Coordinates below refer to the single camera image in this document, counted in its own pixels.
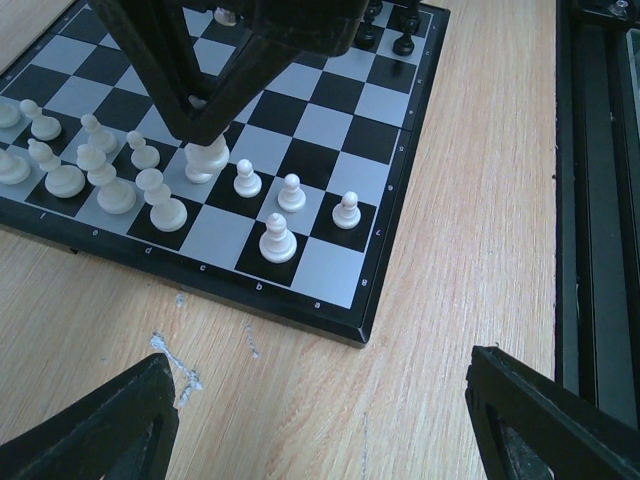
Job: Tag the white knight piece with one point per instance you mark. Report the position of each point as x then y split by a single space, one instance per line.
13 169
277 244

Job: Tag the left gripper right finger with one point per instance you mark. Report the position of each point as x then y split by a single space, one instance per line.
528 427

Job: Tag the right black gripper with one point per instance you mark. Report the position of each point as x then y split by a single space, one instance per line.
281 31

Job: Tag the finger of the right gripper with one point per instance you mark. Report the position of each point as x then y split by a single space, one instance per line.
155 39

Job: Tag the white pawn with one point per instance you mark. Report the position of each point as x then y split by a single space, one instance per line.
9 115
143 156
99 136
346 215
43 127
247 183
291 198

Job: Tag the black magnetic chess board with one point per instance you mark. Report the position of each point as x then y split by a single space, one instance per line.
291 214

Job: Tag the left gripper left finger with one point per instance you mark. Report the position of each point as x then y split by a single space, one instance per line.
125 429

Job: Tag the white bishop piece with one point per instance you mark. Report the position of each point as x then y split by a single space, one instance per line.
61 180
205 161

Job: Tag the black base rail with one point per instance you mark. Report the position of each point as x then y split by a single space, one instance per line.
597 204

